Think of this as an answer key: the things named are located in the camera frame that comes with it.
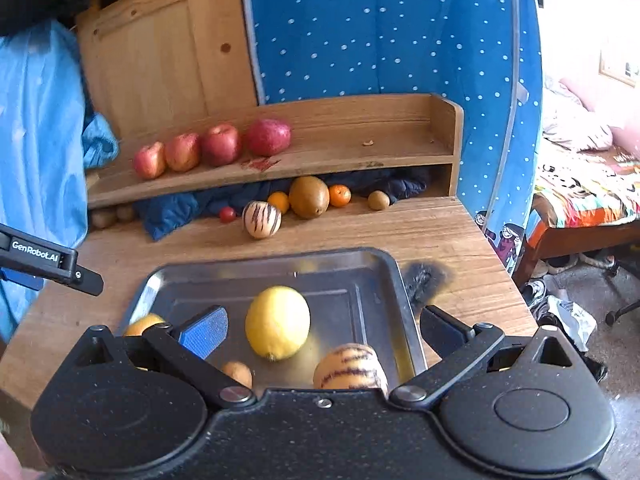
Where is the yellow-orange mango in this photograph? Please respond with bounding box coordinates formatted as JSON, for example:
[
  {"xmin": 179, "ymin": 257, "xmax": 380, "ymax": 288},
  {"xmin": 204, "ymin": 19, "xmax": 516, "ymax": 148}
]
[{"xmin": 124, "ymin": 313, "xmax": 165, "ymax": 337}]

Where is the yellow lemon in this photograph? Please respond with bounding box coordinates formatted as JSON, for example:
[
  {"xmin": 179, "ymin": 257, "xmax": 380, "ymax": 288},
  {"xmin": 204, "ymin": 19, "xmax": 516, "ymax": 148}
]
[{"xmin": 245, "ymin": 286, "xmax": 311, "ymax": 362}]

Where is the striped pepino melon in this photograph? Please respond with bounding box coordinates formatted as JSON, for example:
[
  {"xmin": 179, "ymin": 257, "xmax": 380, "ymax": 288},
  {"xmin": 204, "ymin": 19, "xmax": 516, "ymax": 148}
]
[
  {"xmin": 312, "ymin": 342, "xmax": 388, "ymax": 396},
  {"xmin": 242, "ymin": 200, "xmax": 282, "ymax": 240}
]

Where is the small red tomato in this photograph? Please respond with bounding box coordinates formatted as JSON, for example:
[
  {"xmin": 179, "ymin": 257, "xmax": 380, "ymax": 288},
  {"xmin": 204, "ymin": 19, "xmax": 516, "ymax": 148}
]
[{"xmin": 219, "ymin": 206, "xmax": 236, "ymax": 224}]

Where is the small brown kiwi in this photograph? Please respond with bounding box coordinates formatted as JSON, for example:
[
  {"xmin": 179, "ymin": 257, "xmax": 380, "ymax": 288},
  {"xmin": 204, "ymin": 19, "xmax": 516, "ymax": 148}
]
[
  {"xmin": 221, "ymin": 361, "xmax": 253, "ymax": 389},
  {"xmin": 368, "ymin": 191, "xmax": 390, "ymax": 211}
]

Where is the small orange tangerine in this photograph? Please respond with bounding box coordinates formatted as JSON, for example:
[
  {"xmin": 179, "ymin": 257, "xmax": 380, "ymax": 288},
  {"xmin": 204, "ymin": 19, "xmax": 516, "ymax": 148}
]
[{"xmin": 329, "ymin": 184, "xmax": 352, "ymax": 208}]

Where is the brown round pear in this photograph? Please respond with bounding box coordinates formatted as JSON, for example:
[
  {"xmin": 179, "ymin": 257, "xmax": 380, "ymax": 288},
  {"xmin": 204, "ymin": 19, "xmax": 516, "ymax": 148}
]
[{"xmin": 288, "ymin": 176, "xmax": 330, "ymax": 220}]

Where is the person's left hand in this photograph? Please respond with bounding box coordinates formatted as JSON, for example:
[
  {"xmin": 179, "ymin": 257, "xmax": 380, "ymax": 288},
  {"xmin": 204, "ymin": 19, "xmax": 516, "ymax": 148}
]
[{"xmin": 0, "ymin": 434, "xmax": 23, "ymax": 480}]

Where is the light blue coat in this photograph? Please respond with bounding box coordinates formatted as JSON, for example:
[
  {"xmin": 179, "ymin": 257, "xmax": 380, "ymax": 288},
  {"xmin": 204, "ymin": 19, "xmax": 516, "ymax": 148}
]
[{"xmin": 1, "ymin": 21, "xmax": 119, "ymax": 342}]

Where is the metal baking tray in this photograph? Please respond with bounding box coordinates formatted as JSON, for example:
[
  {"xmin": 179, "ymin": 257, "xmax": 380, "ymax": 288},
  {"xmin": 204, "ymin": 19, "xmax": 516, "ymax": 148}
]
[{"xmin": 118, "ymin": 248, "xmax": 426, "ymax": 393}]

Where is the dark blue jacket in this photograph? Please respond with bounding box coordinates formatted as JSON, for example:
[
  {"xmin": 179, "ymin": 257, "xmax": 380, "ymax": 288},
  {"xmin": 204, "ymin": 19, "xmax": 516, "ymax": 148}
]
[{"xmin": 134, "ymin": 167, "xmax": 432, "ymax": 242}]

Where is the leftmost red apple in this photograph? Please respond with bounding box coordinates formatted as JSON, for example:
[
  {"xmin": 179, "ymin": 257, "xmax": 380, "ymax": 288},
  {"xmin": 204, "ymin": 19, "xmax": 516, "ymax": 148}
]
[{"xmin": 132, "ymin": 141, "xmax": 166, "ymax": 180}]

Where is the black office chair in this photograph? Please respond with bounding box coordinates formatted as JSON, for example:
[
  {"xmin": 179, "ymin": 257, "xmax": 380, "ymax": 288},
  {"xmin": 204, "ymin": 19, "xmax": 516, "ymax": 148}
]
[{"xmin": 604, "ymin": 246, "xmax": 639, "ymax": 327}]

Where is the colourful bed blanket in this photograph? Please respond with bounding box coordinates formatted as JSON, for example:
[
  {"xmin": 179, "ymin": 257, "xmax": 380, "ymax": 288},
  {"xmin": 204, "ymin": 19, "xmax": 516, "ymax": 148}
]
[{"xmin": 526, "ymin": 78, "xmax": 639, "ymax": 247}]

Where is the rightmost dark red apple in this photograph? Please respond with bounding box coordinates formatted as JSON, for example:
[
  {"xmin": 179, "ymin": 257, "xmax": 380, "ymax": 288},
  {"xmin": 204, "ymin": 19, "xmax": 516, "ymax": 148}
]
[{"xmin": 244, "ymin": 119, "xmax": 292, "ymax": 157}]

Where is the wooden desk shelf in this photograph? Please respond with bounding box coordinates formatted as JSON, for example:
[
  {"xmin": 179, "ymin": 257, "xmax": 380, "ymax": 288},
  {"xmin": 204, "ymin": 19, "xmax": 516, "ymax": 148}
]
[{"xmin": 88, "ymin": 93, "xmax": 464, "ymax": 209}]

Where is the wooden cabinet panel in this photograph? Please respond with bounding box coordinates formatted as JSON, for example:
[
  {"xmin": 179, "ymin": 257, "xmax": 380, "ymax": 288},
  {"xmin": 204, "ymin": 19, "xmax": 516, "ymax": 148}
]
[{"xmin": 76, "ymin": 0, "xmax": 257, "ymax": 139}]

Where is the blue polka dot fabric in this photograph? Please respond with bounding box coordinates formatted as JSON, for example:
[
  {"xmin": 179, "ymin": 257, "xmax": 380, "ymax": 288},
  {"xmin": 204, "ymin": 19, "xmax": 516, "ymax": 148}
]
[{"xmin": 243, "ymin": 0, "xmax": 542, "ymax": 271}]

